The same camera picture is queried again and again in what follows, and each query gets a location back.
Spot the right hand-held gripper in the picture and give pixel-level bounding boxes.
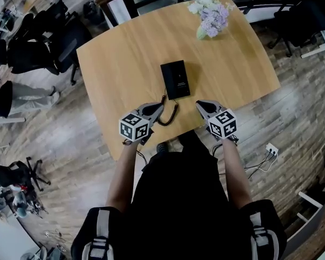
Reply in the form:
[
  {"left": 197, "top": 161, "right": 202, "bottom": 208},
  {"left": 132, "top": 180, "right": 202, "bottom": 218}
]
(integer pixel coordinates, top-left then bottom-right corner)
[{"left": 196, "top": 99, "right": 238, "bottom": 140}]

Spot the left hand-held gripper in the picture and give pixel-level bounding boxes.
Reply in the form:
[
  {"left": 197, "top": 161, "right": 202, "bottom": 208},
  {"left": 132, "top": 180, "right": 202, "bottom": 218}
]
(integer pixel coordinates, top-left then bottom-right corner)
[{"left": 119, "top": 102, "right": 165, "bottom": 146}]

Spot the person's left forearm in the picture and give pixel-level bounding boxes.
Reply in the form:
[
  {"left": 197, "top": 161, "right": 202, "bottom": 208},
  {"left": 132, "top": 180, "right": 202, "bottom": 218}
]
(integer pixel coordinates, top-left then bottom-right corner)
[{"left": 105, "top": 139, "right": 141, "bottom": 213}]

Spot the person's right forearm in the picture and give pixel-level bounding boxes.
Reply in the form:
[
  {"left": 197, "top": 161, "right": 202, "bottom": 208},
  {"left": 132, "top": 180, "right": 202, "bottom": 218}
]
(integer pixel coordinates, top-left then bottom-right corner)
[{"left": 220, "top": 136, "right": 254, "bottom": 210}]

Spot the wooden desk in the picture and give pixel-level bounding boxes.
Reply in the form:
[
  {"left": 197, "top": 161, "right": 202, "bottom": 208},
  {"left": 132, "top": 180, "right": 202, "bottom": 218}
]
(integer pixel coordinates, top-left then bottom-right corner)
[{"left": 76, "top": 0, "right": 282, "bottom": 161}]

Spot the person's dark shoe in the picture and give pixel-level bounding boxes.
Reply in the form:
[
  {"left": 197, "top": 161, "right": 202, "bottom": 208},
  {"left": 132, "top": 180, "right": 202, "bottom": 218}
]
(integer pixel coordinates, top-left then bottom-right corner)
[{"left": 156, "top": 141, "right": 169, "bottom": 154}]

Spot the white power strip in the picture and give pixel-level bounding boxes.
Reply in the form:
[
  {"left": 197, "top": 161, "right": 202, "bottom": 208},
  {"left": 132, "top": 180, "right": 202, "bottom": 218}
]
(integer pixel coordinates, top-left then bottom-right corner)
[{"left": 265, "top": 142, "right": 280, "bottom": 155}]

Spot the pale green vase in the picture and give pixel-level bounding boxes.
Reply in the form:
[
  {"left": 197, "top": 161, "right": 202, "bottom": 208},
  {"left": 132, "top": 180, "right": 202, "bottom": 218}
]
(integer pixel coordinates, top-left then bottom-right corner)
[{"left": 196, "top": 25, "right": 208, "bottom": 41}]

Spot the person's black shirt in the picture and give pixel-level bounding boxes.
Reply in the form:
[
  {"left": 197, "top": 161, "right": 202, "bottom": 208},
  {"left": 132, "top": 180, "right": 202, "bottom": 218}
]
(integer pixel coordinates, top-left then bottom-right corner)
[{"left": 70, "top": 130, "right": 288, "bottom": 260}]

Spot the white and purple flower bouquet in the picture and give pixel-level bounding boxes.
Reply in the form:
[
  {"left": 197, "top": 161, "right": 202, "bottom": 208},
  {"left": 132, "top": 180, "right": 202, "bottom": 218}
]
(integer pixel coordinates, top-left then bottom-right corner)
[{"left": 187, "top": 0, "right": 235, "bottom": 39}]

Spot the black office chair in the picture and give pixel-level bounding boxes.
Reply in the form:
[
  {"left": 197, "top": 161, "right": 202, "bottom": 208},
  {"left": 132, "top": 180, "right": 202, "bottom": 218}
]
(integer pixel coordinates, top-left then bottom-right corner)
[
  {"left": 267, "top": 0, "right": 325, "bottom": 58},
  {"left": 0, "top": 157, "right": 51, "bottom": 192},
  {"left": 6, "top": 12, "right": 79, "bottom": 76},
  {"left": 37, "top": 0, "right": 93, "bottom": 86}
]

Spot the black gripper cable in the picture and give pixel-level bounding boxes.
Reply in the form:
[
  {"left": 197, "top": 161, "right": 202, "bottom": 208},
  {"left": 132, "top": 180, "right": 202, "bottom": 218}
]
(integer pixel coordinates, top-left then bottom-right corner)
[
  {"left": 136, "top": 149, "right": 149, "bottom": 166},
  {"left": 211, "top": 142, "right": 223, "bottom": 158}
]

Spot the black coiled telephone cord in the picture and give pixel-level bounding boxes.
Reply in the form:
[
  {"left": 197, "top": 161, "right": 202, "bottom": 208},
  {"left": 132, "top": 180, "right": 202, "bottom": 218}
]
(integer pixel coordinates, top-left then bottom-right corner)
[{"left": 157, "top": 88, "right": 179, "bottom": 126}]

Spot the black floor cable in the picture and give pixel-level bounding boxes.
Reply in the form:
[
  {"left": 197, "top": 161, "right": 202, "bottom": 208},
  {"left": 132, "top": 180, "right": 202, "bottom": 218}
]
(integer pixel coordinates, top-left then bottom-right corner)
[{"left": 244, "top": 151, "right": 274, "bottom": 180}]

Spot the white floor cable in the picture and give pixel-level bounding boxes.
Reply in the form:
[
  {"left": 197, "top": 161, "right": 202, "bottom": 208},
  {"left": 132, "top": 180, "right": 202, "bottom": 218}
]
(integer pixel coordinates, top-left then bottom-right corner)
[{"left": 253, "top": 153, "right": 278, "bottom": 173}]

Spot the grey backpack strap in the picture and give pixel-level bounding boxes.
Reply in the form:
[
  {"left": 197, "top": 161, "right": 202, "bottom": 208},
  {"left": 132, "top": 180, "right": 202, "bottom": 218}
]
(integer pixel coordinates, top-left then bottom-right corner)
[
  {"left": 248, "top": 211, "right": 280, "bottom": 260},
  {"left": 81, "top": 209, "right": 112, "bottom": 260}
]

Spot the white metal table frame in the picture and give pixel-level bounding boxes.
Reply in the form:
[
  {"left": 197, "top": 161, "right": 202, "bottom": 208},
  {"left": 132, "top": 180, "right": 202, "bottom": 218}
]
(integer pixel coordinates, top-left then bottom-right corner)
[{"left": 0, "top": 114, "right": 27, "bottom": 153}]

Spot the wooden bench with white frame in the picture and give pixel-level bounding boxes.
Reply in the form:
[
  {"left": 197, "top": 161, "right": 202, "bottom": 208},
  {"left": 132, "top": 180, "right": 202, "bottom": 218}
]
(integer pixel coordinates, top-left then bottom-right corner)
[{"left": 283, "top": 191, "right": 325, "bottom": 260}]

